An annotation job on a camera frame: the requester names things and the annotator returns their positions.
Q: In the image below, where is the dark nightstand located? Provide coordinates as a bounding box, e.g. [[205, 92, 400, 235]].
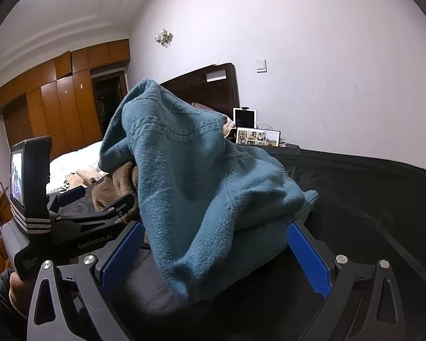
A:
[[270, 142, 300, 155]]

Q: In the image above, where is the bed with white bedding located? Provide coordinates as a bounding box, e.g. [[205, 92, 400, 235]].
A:
[[48, 140, 105, 192]]

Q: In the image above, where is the dark wooden headboard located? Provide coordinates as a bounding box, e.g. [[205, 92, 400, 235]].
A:
[[160, 63, 241, 121]]

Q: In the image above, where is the brown fleece garment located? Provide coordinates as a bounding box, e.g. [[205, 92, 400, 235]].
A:
[[92, 160, 146, 249]]

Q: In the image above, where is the teal knit sweater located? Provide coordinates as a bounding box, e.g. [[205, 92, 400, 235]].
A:
[[99, 79, 319, 306]]

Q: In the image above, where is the wooden wardrobe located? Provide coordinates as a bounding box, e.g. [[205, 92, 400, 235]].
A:
[[0, 39, 131, 160]]

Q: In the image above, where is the beige folded cloth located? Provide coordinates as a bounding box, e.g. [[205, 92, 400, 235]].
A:
[[76, 167, 101, 186]]

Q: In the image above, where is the pink pillow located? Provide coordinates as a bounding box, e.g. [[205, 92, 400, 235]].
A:
[[192, 102, 237, 138]]

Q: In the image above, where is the wall flower ornament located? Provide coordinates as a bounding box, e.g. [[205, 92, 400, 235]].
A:
[[155, 28, 174, 47]]

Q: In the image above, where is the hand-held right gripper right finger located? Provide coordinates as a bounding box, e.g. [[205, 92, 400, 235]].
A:
[[287, 220, 403, 341]]

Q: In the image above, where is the photo frame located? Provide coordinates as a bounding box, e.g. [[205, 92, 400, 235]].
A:
[[236, 128, 282, 147]]

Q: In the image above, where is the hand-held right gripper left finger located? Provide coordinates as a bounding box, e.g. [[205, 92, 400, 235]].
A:
[[26, 222, 146, 341]]

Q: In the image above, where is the person's left hand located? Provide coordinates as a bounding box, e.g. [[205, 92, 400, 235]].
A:
[[9, 270, 34, 318]]

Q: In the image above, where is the white tablet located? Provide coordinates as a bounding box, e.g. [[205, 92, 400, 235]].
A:
[[233, 107, 258, 128]]

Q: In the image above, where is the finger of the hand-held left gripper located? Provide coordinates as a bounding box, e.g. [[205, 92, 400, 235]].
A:
[[47, 178, 109, 217], [51, 194, 136, 237]]

